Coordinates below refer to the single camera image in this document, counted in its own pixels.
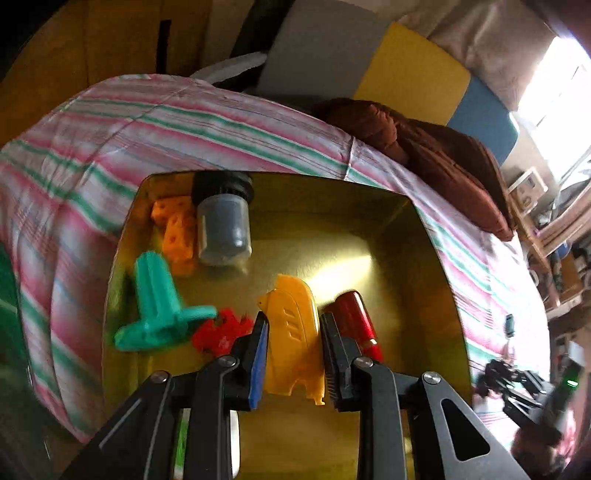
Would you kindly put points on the yellow plastic shell piece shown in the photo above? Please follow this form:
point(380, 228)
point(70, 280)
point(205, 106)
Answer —
point(291, 332)

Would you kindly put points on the white box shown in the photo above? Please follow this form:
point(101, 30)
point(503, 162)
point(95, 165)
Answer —
point(526, 187)

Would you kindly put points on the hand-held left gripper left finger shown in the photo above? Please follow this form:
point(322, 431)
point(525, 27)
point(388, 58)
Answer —
point(258, 364)

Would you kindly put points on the person's right hand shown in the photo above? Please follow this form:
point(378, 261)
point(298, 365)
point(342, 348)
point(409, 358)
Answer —
point(545, 452)

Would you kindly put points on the brown cushion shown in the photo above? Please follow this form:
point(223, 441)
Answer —
point(438, 157)

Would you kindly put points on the window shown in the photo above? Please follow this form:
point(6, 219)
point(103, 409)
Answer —
point(558, 92)

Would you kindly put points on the wooden wardrobe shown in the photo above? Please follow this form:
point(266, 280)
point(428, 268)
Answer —
point(92, 46)

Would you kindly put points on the gold metal tin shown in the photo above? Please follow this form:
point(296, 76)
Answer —
point(300, 230)

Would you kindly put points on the teal plastic part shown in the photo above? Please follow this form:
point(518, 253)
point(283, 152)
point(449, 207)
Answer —
point(154, 300)

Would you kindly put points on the pale curtain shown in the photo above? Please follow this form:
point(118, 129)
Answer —
point(485, 37)

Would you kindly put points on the white cloth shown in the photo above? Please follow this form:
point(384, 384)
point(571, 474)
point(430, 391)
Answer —
point(231, 69)

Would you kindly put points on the padded headboard with coloured panels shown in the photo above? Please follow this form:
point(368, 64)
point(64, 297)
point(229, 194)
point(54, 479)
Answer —
point(406, 69)

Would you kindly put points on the red jagged plastic piece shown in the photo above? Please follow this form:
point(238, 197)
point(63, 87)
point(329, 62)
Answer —
point(214, 334)

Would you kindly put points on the red metal cylinder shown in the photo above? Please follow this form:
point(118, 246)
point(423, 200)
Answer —
point(353, 318)

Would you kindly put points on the grey jar with black lid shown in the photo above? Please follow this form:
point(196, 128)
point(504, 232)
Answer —
point(224, 226)

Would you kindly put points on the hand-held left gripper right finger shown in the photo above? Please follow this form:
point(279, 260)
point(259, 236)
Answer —
point(333, 360)

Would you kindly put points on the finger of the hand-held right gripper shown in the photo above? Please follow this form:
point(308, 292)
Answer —
point(498, 376)

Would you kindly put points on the striped blanket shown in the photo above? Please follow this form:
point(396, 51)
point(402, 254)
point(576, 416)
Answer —
point(115, 138)

